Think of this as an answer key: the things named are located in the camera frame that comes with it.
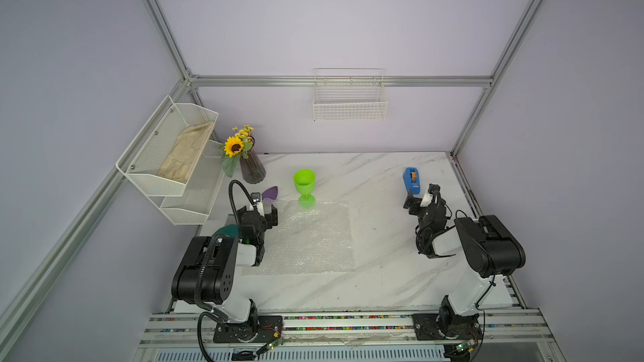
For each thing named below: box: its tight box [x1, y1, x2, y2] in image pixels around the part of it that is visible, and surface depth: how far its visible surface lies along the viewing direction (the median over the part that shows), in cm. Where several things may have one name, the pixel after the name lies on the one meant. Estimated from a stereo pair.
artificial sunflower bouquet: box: [218, 124, 255, 178], surface depth 92 cm
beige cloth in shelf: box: [157, 121, 214, 184], surface depth 81 cm
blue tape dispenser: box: [402, 166, 421, 196], surface depth 109 cm
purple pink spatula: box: [261, 186, 279, 201], surface depth 107 cm
